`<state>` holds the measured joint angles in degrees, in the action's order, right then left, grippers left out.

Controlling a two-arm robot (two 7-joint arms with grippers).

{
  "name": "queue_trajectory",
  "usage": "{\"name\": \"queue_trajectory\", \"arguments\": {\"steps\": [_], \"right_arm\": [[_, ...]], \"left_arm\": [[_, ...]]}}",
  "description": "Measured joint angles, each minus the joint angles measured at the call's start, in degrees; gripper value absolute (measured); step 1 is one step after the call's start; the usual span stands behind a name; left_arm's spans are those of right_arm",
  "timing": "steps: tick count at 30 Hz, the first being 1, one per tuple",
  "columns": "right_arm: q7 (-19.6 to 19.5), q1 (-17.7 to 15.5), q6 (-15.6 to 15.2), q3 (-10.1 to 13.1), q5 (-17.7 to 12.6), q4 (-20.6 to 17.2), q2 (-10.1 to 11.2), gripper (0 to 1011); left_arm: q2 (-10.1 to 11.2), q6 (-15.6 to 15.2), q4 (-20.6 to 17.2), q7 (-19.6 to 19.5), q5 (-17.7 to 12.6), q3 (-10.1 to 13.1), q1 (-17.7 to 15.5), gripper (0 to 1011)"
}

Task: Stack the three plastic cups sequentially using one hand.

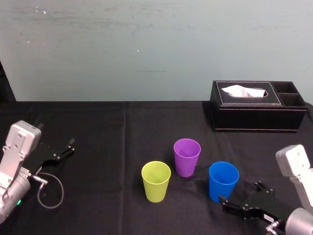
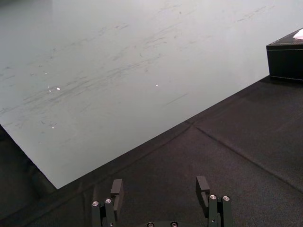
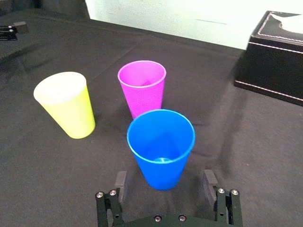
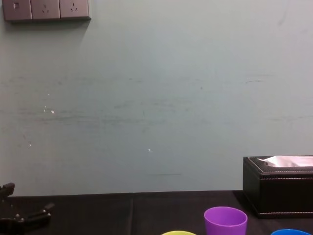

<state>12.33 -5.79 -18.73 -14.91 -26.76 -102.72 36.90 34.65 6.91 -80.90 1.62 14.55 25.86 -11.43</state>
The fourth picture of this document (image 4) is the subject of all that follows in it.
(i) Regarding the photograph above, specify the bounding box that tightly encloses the black table cloth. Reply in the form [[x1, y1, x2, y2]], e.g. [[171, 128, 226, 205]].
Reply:
[[0, 189, 313, 235]]

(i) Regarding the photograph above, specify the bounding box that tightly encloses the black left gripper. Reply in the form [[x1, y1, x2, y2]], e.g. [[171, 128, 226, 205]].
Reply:
[[0, 182, 55, 235]]

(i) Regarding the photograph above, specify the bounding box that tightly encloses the yellow plastic cup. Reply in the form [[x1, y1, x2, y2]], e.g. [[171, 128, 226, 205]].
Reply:
[[160, 230, 198, 235]]

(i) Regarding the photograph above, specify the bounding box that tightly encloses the purple plastic cup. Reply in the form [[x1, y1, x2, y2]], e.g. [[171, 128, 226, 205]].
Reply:
[[203, 206, 248, 235]]

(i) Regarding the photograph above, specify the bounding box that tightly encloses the grey wall switch module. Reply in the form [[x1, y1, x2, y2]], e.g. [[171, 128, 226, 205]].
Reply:
[[2, 0, 33, 21]]

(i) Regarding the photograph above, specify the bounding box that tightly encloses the white tissue paper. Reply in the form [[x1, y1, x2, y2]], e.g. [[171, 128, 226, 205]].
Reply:
[[256, 155, 313, 168]]

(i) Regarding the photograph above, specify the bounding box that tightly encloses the grey wall socket module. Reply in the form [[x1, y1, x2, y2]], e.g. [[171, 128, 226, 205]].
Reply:
[[31, 0, 61, 20], [59, 0, 90, 19]]

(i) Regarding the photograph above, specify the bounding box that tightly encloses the blue plastic cup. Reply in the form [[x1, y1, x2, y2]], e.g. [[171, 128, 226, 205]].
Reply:
[[270, 229, 313, 235]]

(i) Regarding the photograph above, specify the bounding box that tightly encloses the black leather tissue box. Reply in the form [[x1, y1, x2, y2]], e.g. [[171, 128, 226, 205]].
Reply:
[[243, 155, 313, 219]]

